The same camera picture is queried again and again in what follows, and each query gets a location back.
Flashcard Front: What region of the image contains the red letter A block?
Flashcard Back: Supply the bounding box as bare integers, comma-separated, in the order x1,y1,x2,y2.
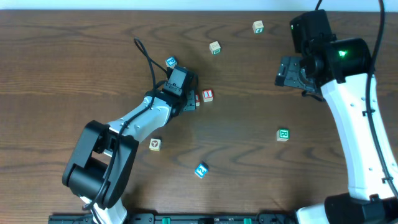
195,95,200,106

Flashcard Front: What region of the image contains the red letter I block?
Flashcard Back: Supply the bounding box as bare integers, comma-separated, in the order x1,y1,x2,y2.
202,89,214,102

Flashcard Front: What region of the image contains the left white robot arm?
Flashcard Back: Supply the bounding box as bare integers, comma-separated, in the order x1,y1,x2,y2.
62,90,197,223

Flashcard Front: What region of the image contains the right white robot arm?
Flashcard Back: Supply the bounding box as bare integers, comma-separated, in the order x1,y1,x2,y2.
275,38,397,223

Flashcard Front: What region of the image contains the blue letter P block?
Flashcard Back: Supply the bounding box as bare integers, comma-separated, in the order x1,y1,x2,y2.
165,57,178,69

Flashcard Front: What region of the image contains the brown symbol wooden block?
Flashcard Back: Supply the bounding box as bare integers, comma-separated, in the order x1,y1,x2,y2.
149,138,162,151

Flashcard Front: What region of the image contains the green number 4 block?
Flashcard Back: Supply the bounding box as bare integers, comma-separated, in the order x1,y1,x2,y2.
252,21,264,34

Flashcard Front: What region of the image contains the green letter R block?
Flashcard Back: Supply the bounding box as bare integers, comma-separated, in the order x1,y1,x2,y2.
276,129,290,142

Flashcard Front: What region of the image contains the green number 27 block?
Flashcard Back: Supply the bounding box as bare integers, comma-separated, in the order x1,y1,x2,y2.
209,41,221,55

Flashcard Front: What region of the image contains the blue number 2 block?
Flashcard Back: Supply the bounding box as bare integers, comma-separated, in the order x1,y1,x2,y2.
195,164,208,179

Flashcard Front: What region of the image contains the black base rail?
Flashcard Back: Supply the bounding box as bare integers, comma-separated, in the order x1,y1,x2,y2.
48,213,298,224

